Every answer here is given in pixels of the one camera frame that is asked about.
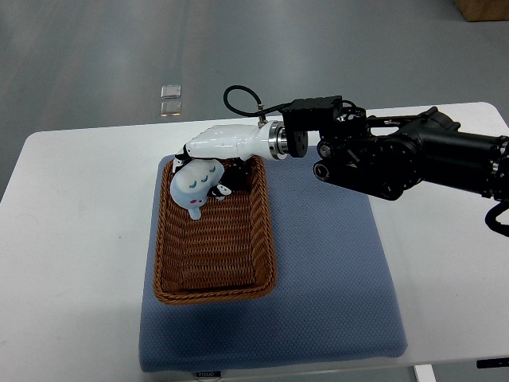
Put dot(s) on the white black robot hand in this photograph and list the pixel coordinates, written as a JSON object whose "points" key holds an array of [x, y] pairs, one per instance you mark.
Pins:
{"points": [[232, 146]]}

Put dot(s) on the light blue plush toy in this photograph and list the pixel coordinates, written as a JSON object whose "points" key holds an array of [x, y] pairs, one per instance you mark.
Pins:
{"points": [[190, 185]]}

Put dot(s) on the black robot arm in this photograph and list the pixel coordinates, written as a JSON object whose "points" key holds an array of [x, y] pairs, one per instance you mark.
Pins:
{"points": [[385, 156]]}

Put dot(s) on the brown wicker basket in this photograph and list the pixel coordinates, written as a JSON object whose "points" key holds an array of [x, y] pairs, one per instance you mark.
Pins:
{"points": [[226, 255]]}

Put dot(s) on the lower floor outlet plate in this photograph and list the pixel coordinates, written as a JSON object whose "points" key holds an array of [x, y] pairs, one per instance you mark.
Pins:
{"points": [[170, 108]]}

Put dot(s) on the floor outlet plate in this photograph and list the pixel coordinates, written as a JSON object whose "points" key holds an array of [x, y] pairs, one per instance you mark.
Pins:
{"points": [[170, 108], [172, 91]]}

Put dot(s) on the upper floor outlet plate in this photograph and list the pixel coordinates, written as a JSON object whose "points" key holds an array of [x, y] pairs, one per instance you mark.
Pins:
{"points": [[172, 91]]}

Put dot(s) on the blue fabric mat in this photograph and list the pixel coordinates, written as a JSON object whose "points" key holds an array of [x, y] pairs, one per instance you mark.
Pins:
{"points": [[334, 298]]}

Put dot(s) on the white table leg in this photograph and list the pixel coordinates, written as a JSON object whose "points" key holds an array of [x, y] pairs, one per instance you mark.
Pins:
{"points": [[424, 373]]}

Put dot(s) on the black table control panel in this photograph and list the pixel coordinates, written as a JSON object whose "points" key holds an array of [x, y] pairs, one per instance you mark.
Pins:
{"points": [[493, 363]]}

